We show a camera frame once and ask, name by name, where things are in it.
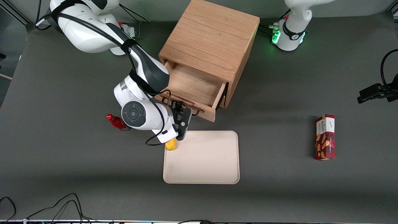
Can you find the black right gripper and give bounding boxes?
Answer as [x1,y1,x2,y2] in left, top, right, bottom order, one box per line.
[170,101,184,132]

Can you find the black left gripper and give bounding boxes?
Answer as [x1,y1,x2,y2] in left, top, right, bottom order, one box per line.
[357,73,398,104]

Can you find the black metal drawer handle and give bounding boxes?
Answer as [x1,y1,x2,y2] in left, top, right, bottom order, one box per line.
[161,96,200,117]

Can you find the wooden drawer with notched front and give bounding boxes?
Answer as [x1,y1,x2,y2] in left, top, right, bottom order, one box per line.
[155,60,228,123]

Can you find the wooden two-drawer cabinet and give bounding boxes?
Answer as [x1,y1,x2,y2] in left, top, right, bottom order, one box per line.
[159,0,260,109]

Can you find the cream plastic tray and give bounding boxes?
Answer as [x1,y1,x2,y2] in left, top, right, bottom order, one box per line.
[163,130,240,184]

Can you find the red bottle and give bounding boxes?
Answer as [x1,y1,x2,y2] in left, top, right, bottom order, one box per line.
[106,114,130,132]

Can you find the red plaid shortbread box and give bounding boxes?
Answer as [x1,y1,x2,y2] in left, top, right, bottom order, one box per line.
[314,114,336,161]

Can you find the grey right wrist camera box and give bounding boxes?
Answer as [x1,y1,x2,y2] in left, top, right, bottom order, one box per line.
[177,107,192,141]

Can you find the black cable along right arm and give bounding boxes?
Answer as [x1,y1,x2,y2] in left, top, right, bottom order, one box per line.
[35,0,172,147]

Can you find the black looped gripper cable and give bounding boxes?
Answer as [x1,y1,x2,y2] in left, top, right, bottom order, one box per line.
[381,49,398,86]

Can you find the black cables at right arm base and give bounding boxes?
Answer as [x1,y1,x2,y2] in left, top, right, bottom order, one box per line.
[118,5,150,40]

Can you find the black cables at arm base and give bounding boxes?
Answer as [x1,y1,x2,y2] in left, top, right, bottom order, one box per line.
[118,5,150,40]
[257,9,291,37]

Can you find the black cables at left arm base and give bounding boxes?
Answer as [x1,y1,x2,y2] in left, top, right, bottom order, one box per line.
[257,9,291,37]

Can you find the black floor cable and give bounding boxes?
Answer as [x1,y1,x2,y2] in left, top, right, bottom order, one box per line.
[26,193,97,224]
[0,196,16,223]

